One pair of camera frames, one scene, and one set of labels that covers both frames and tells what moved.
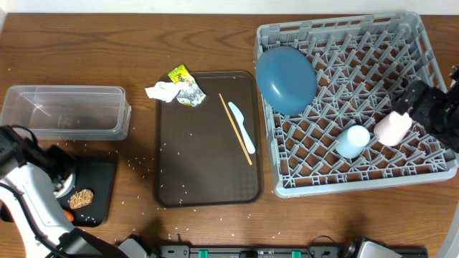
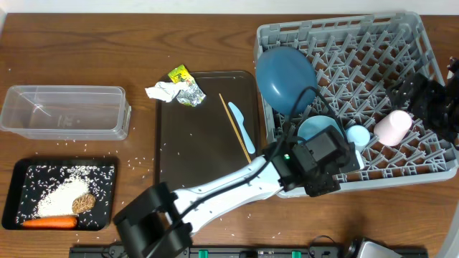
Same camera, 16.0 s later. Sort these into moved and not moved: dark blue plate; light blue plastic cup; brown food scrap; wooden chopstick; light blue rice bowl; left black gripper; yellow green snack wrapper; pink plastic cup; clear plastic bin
Moved: brown food scrap; left black gripper; light blue rice bowl
Not moved: pink plastic cup; clear plastic bin; yellow green snack wrapper; light blue plastic cup; dark blue plate; wooden chopstick
